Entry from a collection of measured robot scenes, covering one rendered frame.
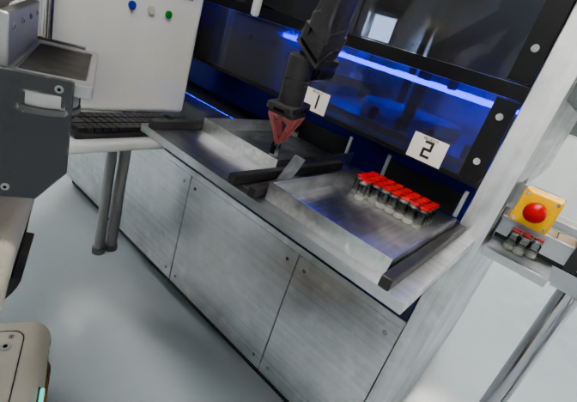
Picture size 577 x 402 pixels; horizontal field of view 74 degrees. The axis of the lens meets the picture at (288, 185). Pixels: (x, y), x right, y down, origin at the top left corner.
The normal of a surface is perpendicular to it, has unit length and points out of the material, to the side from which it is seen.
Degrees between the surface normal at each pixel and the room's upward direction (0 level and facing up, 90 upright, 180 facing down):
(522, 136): 90
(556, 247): 90
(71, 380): 0
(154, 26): 90
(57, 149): 90
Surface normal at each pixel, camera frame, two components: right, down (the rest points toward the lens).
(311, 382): -0.62, 0.11
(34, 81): 0.38, 0.45
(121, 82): 0.76, 0.44
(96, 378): 0.29, -0.89
